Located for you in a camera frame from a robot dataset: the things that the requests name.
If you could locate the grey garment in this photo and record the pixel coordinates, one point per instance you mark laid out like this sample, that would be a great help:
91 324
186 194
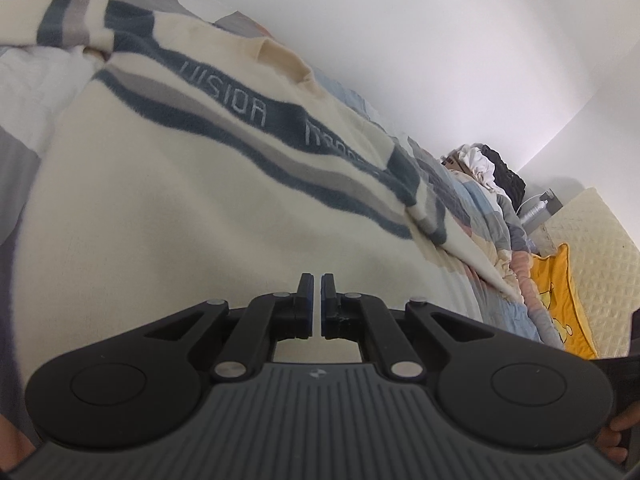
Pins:
512 220

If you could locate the cardboard box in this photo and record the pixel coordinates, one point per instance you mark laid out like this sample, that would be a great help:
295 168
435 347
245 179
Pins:
450 163

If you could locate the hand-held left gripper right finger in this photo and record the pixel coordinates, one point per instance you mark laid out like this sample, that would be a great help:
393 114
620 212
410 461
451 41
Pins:
325 305

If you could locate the black garment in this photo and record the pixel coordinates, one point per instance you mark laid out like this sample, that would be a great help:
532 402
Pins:
507 175

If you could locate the person's right hand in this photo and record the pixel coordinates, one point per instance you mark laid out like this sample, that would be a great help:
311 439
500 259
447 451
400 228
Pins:
612 445

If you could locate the clear plastic bottle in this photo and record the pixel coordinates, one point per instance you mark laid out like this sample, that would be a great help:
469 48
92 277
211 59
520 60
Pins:
532 212

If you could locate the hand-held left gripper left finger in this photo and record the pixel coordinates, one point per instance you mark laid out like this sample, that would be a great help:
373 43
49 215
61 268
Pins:
309 305

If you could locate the cream striped sweater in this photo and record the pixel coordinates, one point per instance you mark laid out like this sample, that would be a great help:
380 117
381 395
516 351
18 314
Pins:
175 210

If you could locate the patchwork quilt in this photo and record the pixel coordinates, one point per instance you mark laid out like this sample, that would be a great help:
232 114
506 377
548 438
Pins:
20 170

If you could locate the yellow printed pillow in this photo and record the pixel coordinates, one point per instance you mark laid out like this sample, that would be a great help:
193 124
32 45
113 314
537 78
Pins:
565 300

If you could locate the cream quilted mattress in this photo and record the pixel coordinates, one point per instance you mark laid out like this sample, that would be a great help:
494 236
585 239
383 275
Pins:
610 270

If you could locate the white garment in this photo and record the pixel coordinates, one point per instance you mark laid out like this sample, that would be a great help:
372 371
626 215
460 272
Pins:
475 165

